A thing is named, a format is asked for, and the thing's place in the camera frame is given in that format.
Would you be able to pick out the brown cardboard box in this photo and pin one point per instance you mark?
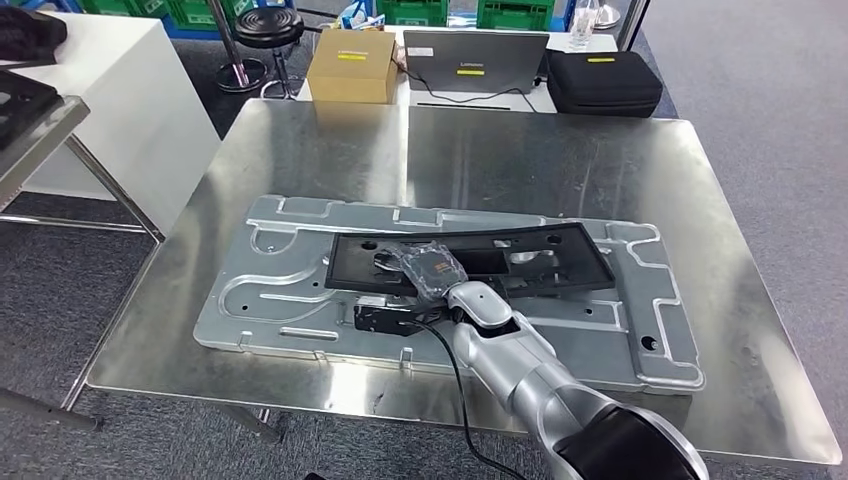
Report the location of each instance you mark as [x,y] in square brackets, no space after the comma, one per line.
[351,73]

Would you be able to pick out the chrome pole with base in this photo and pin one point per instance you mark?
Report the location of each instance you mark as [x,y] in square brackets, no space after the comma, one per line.
[238,73]

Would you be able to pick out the black plastic frame part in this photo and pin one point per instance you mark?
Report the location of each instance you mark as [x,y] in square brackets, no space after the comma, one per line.
[570,265]

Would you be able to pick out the black carrying case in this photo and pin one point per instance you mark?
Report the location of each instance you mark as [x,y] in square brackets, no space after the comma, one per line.
[603,83]

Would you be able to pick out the black round stool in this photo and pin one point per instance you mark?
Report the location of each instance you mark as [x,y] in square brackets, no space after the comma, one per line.
[268,26]

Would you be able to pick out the white desk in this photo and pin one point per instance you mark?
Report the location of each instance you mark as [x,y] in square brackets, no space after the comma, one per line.
[536,99]

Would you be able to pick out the silver stamped metal plate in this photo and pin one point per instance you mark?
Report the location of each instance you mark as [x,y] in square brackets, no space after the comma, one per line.
[291,291]

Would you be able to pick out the silver round dish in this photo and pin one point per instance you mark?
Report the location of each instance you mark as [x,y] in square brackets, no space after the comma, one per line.
[608,16]

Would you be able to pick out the green plastic crate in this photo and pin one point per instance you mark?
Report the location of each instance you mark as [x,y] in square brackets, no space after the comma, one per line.
[411,13]
[199,13]
[513,16]
[126,6]

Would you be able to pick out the black moulded part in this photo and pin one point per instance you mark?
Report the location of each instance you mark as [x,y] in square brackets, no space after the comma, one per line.
[20,106]

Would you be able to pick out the black cloth bundle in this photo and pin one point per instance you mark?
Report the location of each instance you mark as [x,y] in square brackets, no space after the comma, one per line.
[30,33]

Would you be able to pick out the white cabinet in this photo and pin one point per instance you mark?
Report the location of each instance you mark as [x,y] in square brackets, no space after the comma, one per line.
[132,119]

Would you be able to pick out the clear plastic bottle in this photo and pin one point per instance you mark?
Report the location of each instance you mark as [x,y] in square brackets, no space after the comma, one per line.
[583,26]

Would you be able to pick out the grey laptop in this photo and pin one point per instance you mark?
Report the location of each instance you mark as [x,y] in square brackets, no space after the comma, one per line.
[477,56]

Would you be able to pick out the blue printed package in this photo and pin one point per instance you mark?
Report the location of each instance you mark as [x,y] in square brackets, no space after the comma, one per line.
[358,16]

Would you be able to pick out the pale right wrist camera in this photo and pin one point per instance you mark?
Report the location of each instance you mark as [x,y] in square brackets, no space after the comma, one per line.
[381,318]

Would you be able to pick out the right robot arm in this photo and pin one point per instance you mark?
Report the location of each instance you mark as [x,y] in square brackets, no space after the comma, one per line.
[530,378]

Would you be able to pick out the large stainless steel table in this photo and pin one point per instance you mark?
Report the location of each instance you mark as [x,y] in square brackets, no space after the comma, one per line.
[530,152]

